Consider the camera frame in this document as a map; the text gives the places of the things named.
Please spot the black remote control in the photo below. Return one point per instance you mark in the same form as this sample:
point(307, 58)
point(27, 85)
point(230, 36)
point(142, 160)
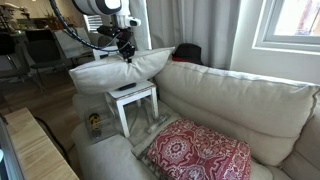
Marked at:
point(127, 87)

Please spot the light wooden table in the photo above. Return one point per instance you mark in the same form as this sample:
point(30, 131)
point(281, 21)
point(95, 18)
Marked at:
point(36, 146)

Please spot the black hat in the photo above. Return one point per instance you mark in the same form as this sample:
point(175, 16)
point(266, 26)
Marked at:
point(188, 53)

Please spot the aluminium rail frame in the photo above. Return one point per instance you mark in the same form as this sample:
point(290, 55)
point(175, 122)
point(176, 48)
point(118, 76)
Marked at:
point(6, 156)

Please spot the white framed window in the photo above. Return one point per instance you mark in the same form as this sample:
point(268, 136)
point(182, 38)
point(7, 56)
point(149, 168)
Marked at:
point(293, 20)

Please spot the potted plant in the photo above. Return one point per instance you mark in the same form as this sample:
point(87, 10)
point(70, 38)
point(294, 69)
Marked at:
point(53, 21)

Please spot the small white side table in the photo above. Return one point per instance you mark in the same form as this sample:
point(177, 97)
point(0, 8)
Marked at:
point(133, 95)

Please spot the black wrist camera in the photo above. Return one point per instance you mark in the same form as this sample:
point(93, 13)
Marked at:
point(108, 31)

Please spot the clear plastic bottle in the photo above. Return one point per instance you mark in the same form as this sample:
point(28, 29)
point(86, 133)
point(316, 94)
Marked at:
point(159, 122)

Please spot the black office chair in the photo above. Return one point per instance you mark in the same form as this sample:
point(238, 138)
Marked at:
point(8, 46)
point(41, 46)

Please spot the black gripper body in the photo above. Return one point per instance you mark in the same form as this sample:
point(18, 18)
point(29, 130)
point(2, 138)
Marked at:
point(125, 39)

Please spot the yellow black power tool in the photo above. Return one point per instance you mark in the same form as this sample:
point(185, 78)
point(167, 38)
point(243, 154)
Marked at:
point(94, 125)

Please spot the large beige pillow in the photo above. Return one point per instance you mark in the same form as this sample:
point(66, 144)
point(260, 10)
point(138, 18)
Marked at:
point(113, 71)

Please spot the clear plastic box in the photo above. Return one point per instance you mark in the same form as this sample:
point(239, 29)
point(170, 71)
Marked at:
point(100, 110)

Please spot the white skeleton model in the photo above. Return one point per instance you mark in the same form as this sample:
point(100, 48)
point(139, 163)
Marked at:
point(13, 11)

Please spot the light grey curtain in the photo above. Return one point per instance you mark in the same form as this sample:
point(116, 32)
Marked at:
point(200, 30)

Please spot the beige sofa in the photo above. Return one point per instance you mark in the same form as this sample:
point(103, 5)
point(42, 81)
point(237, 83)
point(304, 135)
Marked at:
point(240, 100)

